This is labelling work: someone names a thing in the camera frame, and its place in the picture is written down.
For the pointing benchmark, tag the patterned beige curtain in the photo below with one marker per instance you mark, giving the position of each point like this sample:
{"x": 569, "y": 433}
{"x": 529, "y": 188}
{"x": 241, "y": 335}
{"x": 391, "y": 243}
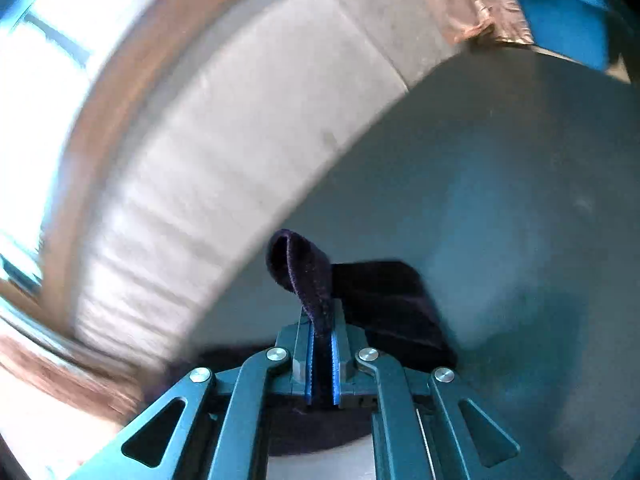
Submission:
{"x": 482, "y": 5}

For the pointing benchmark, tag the blue cloth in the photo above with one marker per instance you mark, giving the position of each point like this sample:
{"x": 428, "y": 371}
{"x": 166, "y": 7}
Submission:
{"x": 560, "y": 10}

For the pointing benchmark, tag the dark purple velvet garment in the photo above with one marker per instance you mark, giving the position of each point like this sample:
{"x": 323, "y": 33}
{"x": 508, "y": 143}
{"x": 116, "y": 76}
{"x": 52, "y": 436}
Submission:
{"x": 390, "y": 310}

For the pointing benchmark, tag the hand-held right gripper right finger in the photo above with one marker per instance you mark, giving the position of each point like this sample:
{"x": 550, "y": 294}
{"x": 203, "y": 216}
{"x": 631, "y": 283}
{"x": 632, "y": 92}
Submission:
{"x": 336, "y": 366}

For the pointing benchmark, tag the wooden framed window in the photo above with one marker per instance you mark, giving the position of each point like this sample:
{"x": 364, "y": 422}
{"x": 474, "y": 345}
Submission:
{"x": 45, "y": 110}

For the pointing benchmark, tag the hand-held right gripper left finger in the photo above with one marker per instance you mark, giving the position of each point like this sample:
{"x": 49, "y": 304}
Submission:
{"x": 309, "y": 366}

